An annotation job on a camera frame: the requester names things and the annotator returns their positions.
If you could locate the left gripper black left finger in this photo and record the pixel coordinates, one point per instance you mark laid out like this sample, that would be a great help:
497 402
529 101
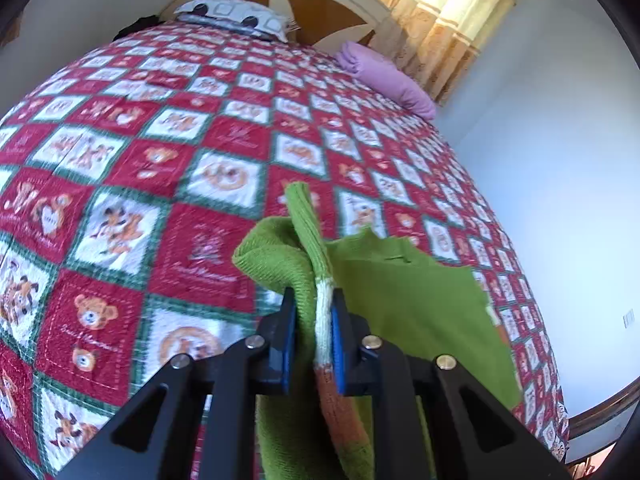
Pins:
196 418

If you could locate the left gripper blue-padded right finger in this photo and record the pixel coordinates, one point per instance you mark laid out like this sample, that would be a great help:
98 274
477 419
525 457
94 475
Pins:
431 419

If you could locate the red patchwork bedspread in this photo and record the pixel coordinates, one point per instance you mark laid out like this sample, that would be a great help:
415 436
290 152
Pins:
158 196

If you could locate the pink pillow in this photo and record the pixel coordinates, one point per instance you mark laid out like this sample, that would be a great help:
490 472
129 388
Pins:
381 74

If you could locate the black item beside pillow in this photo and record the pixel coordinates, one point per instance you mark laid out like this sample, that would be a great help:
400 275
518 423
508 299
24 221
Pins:
143 23

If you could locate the yellow curtain behind headboard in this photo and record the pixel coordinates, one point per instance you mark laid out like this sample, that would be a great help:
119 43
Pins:
436 42

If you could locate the white patterned pillow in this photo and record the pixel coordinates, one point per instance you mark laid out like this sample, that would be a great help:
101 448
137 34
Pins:
247 18

